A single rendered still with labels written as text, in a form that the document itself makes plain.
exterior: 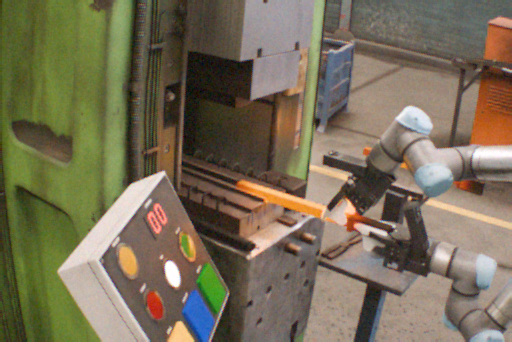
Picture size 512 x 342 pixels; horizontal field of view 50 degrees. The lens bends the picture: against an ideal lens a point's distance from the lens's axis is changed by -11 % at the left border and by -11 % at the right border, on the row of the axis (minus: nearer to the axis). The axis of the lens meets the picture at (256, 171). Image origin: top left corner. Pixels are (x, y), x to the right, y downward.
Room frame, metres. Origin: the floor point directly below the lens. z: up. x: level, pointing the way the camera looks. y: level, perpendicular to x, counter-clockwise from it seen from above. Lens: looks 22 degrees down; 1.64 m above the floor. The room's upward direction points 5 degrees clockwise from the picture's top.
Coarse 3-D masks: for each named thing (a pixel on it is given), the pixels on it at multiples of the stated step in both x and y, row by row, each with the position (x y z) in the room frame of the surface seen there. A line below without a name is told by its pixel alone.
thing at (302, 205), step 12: (252, 192) 1.42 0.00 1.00; (264, 192) 1.40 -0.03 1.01; (276, 192) 1.40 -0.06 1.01; (288, 204) 1.36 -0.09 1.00; (300, 204) 1.34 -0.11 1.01; (312, 204) 1.34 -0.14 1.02; (348, 216) 1.28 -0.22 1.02; (360, 216) 1.28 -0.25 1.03; (348, 228) 1.26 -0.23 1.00; (384, 228) 1.22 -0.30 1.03
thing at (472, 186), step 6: (366, 150) 1.88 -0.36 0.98; (468, 180) 1.69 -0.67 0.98; (474, 180) 1.67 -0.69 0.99; (456, 186) 1.69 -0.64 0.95; (462, 186) 1.70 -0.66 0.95; (468, 186) 1.69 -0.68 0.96; (474, 186) 1.68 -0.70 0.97; (480, 186) 1.67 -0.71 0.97; (474, 192) 1.67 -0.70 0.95; (480, 192) 1.66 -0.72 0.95
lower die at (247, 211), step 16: (192, 160) 1.61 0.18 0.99; (192, 176) 1.50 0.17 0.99; (240, 176) 1.53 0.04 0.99; (192, 192) 1.43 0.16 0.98; (208, 192) 1.41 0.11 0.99; (224, 192) 1.42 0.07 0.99; (240, 192) 1.42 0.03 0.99; (192, 208) 1.38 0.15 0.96; (208, 208) 1.35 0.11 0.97; (224, 208) 1.35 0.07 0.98; (240, 208) 1.36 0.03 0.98; (256, 208) 1.36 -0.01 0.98; (272, 208) 1.42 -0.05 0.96; (224, 224) 1.33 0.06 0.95; (240, 224) 1.30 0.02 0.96; (256, 224) 1.36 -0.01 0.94
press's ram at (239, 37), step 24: (192, 0) 1.34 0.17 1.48; (216, 0) 1.30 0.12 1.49; (240, 0) 1.27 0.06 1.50; (264, 0) 1.32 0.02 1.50; (288, 0) 1.40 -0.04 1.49; (312, 0) 1.50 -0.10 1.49; (192, 24) 1.33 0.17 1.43; (216, 24) 1.30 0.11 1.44; (240, 24) 1.26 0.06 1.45; (264, 24) 1.33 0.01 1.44; (288, 24) 1.41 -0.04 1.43; (192, 48) 1.33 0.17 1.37; (216, 48) 1.30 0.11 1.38; (240, 48) 1.26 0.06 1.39; (264, 48) 1.33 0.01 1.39; (288, 48) 1.42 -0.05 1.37
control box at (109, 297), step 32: (128, 192) 0.99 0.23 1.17; (160, 192) 0.98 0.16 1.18; (128, 224) 0.83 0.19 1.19; (160, 224) 0.91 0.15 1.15; (96, 256) 0.71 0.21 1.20; (160, 256) 0.86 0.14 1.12; (96, 288) 0.70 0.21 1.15; (128, 288) 0.73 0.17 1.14; (160, 288) 0.80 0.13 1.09; (192, 288) 0.89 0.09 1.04; (224, 288) 1.00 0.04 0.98; (96, 320) 0.70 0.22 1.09; (128, 320) 0.69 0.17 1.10; (160, 320) 0.75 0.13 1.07
